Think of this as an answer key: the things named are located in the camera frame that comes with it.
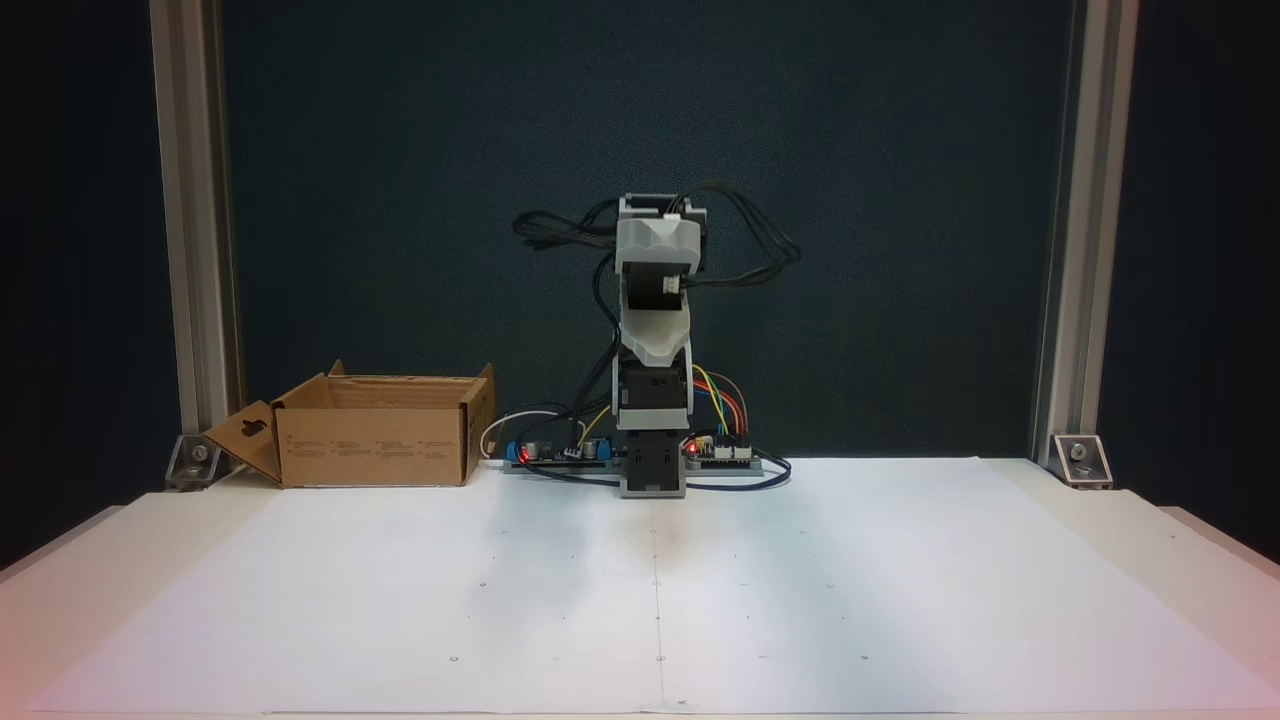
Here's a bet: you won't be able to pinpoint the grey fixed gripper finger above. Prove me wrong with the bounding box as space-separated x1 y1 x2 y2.
620 308 693 366

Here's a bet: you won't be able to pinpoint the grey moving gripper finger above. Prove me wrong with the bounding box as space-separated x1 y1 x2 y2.
615 215 701 276

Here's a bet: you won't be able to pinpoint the blue circuit board with capacitors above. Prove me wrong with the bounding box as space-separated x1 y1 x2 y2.
503 433 621 474

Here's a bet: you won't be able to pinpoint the open cardboard box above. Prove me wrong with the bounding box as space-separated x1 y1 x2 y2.
205 360 496 489

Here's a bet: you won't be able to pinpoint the black motor wire bundle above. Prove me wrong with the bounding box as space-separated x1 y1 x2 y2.
513 198 623 251
680 182 801 291
570 250 626 451

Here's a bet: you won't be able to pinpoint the coloured jumper wire bundle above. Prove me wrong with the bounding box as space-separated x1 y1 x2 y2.
692 365 750 443

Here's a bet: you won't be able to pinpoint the circuit board with jumper wires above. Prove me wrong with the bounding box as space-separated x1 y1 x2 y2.
685 433 766 474

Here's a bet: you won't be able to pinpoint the white cable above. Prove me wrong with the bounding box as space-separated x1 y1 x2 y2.
480 409 581 462

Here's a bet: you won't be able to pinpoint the aluminium frame post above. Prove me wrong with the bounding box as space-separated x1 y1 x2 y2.
1030 0 1141 471
148 0 246 471

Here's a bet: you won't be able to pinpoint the metal corner bracket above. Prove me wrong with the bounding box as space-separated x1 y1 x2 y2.
165 433 223 491
1050 433 1114 489

